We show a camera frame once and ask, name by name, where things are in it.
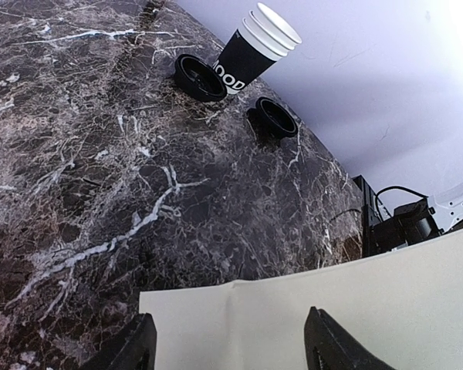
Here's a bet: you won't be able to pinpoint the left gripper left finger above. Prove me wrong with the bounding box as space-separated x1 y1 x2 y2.
80 313 157 370

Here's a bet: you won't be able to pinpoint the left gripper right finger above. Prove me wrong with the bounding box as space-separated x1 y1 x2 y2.
304 307 394 370

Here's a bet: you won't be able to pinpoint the cream paper bag with handles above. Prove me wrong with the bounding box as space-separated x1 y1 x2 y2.
138 222 463 370

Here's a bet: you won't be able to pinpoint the stack of black coffee lids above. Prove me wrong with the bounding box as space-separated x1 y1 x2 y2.
255 96 299 140

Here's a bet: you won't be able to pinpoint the stack of white paper cups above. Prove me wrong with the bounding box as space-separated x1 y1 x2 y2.
212 2 302 95

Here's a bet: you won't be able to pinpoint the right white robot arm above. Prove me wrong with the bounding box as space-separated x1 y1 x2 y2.
353 176 463 257

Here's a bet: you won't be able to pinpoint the loose black coffee lid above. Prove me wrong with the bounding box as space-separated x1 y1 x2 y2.
174 54 227 103

